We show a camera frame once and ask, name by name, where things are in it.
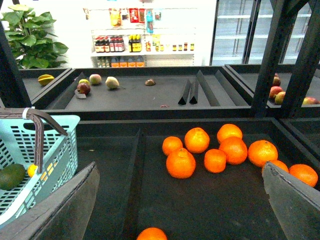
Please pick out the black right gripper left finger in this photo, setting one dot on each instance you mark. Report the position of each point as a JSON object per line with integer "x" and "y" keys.
{"x": 63, "y": 215}

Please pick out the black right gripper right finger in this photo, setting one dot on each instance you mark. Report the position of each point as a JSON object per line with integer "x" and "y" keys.
{"x": 295, "y": 204}

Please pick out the teal plastic shopping basket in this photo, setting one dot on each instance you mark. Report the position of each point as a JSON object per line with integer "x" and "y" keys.
{"x": 60, "y": 162}

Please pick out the green avocado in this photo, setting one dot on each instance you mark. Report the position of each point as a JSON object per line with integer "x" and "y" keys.
{"x": 11, "y": 176}

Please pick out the pale yellow mango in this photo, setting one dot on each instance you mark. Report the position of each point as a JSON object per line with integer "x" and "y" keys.
{"x": 32, "y": 170}

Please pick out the orange tangerine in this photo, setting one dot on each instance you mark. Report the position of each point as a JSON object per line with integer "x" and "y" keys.
{"x": 278, "y": 163}
{"x": 304, "y": 173}
{"x": 180, "y": 164}
{"x": 170, "y": 144}
{"x": 152, "y": 233}
{"x": 228, "y": 130}
{"x": 215, "y": 161}
{"x": 196, "y": 140}
{"x": 262, "y": 151}
{"x": 235, "y": 149}

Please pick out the white zip tie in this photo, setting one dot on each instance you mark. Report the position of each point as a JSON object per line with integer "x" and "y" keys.
{"x": 25, "y": 112}

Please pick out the yellow star fruit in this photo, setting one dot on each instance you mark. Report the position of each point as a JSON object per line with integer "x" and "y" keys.
{"x": 45, "y": 79}

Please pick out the pale pear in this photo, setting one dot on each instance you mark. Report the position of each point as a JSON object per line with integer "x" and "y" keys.
{"x": 112, "y": 83}

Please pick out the black triangular divider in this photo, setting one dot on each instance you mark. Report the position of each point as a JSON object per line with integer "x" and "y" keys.
{"x": 184, "y": 93}

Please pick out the green potted plant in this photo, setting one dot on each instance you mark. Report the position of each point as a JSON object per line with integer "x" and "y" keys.
{"x": 31, "y": 39}

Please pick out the white shelf with bottles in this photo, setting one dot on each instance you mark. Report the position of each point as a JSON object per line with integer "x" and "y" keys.
{"x": 142, "y": 35}

